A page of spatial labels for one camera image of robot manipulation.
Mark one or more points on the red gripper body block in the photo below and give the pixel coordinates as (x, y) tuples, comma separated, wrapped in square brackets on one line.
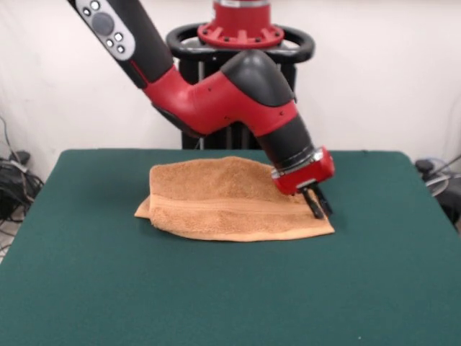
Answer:
[(306, 176)]

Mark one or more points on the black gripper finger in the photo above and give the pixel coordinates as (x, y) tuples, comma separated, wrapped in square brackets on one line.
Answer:
[(313, 203), (325, 203)]

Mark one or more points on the orange terry towel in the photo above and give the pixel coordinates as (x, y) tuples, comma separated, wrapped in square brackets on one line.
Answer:
[(216, 209)]

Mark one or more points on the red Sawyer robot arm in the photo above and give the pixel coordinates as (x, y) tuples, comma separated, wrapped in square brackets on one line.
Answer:
[(216, 101)]

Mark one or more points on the dark green table cloth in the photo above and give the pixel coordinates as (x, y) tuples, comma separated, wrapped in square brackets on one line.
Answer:
[(144, 288)]

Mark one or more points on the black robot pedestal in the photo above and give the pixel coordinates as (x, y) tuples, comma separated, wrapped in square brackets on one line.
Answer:
[(302, 43)]

